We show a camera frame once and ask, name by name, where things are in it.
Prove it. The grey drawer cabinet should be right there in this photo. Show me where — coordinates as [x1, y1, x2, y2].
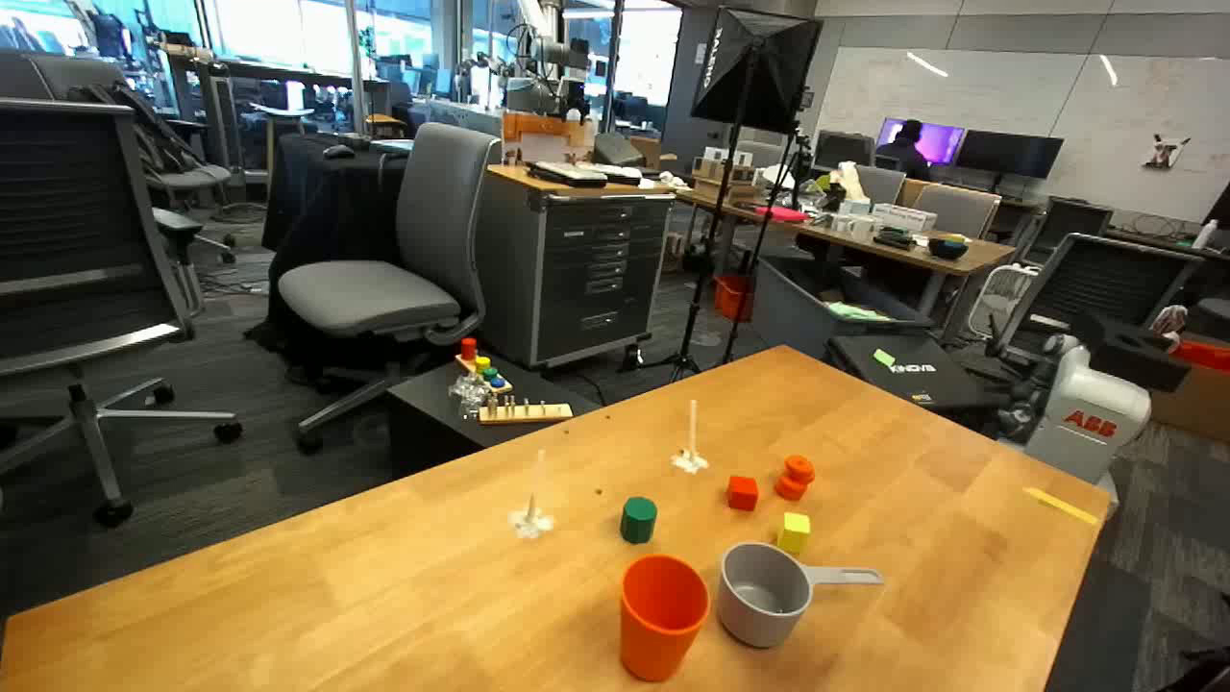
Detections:
[475, 163, 680, 373]

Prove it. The black case green label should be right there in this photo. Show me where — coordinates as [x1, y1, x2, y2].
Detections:
[827, 327, 1016, 415]

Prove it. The grey pot with handle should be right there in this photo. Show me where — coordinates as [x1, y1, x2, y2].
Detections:
[713, 539, 887, 653]

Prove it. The light grey chair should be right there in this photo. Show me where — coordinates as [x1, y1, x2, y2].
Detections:
[910, 181, 1006, 243]

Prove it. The orange bucket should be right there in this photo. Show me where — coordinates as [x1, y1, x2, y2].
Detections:
[713, 268, 763, 322]

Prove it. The white wall whiteboard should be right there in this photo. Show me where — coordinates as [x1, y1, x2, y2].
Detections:
[819, 45, 1230, 228]

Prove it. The grey office chair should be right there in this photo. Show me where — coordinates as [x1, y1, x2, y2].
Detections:
[272, 120, 503, 455]

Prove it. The black monitor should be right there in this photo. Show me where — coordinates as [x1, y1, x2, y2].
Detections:
[958, 125, 1070, 183]

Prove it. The black mesh office chair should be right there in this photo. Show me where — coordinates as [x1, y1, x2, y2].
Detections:
[0, 95, 246, 530]

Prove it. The black light stand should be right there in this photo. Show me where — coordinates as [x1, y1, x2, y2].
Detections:
[669, 74, 805, 375]

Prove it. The wooden office desk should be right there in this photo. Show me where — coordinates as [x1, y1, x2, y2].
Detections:
[677, 183, 1019, 320]

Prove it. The seated person dark silhouette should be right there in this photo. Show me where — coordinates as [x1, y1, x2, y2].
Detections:
[883, 120, 937, 181]

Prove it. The black draped table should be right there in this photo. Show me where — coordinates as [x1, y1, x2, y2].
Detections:
[261, 125, 414, 263]

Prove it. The white ABB robot base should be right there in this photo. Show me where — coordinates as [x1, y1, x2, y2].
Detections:
[1022, 333, 1157, 487]

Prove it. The green hexagonal building block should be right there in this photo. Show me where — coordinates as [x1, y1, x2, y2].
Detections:
[619, 492, 660, 547]

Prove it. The orange plastic cup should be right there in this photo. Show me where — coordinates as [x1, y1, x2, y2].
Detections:
[615, 550, 717, 683]

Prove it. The yellow cube building block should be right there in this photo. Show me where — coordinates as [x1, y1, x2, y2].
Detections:
[776, 507, 815, 556]

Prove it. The purple lit monitor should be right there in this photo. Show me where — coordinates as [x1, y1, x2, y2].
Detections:
[872, 116, 973, 177]

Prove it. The black mesh chair white frame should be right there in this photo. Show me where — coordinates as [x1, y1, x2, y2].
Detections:
[986, 228, 1209, 375]

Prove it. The small black side table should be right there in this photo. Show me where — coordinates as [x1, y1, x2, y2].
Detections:
[384, 357, 608, 473]

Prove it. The colourful toy stacker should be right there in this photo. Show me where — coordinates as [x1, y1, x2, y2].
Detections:
[450, 333, 516, 401]

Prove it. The wooden toy bar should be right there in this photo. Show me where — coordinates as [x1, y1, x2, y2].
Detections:
[477, 401, 578, 428]

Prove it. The laptop on cabinet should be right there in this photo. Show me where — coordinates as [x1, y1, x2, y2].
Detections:
[522, 154, 613, 191]

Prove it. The white peg stand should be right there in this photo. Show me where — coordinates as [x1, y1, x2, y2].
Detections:
[672, 396, 713, 475]

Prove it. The clear peg stand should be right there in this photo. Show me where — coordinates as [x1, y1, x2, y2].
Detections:
[509, 446, 559, 541]

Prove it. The yellow tape strip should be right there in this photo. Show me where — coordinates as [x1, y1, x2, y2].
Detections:
[1019, 486, 1107, 530]

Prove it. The black softbox light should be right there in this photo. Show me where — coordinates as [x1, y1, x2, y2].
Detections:
[688, 9, 827, 133]

